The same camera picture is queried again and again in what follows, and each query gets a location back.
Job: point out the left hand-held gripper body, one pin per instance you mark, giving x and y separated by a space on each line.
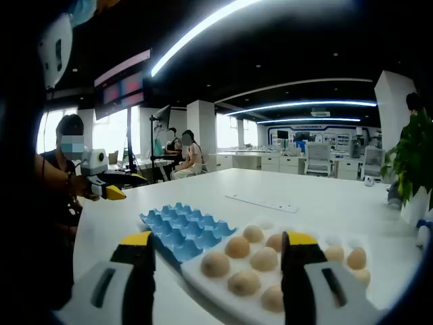
93 164

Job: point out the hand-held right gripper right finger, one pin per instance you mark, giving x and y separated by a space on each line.
304 287

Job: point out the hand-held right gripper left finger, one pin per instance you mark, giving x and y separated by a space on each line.
135 287

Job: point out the blue egg tray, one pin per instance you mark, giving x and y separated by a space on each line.
182 233

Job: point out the cluster of brown eggs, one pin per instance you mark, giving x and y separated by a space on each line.
215 264

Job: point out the white foam tray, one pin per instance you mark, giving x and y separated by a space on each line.
341 237

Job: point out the person's left hand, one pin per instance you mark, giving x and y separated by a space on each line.
84 189

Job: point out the black monitor stand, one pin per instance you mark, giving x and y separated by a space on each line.
154 152

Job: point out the hanging display screen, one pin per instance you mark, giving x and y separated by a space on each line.
118 88

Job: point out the white table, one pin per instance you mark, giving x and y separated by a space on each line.
203 189

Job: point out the white pillar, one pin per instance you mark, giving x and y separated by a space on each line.
392 108
201 135

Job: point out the small white object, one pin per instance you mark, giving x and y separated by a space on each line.
369 182

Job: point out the white worn device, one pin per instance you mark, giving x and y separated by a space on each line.
54 40

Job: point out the white mesh office chair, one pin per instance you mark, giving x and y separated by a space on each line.
319 159
373 162

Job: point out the white and blue object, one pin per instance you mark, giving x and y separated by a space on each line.
425 235

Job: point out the row of white desks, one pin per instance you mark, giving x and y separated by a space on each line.
253 162

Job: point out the blue cloth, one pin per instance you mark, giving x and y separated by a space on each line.
83 11

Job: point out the black monitor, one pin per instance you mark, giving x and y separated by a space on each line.
283 134

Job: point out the long ceiling light strip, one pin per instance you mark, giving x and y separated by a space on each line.
189 37

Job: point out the curved ceiling light strip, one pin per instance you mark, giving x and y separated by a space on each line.
304 104
311 120

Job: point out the green potted plant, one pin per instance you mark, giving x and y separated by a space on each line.
412 155

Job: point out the ceiling air conditioner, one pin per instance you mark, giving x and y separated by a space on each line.
320 112

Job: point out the white ceiling arc trim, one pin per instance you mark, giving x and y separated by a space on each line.
304 82

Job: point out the blue framed wall display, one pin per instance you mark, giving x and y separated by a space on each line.
338 139

